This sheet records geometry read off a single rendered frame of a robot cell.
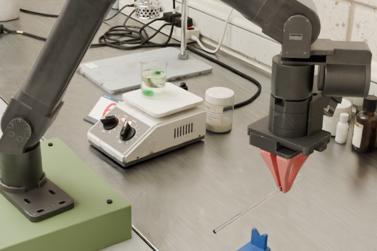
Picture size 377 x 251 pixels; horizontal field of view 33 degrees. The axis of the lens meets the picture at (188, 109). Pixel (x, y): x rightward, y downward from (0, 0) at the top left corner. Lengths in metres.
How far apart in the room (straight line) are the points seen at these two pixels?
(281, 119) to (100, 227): 0.30
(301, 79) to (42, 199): 0.41
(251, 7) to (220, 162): 0.45
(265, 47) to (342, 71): 0.80
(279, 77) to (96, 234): 0.35
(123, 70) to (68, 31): 0.74
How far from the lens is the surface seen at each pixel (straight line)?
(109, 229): 0.95
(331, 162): 1.23
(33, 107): 0.90
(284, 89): 0.84
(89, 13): 0.84
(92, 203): 0.96
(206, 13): 1.83
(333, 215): 1.07
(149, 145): 1.17
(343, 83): 0.84
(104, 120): 1.21
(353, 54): 0.84
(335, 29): 1.51
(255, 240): 0.95
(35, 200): 0.96
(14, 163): 0.96
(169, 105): 1.20
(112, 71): 1.58
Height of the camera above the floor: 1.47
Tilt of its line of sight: 24 degrees down
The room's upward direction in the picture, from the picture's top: 2 degrees clockwise
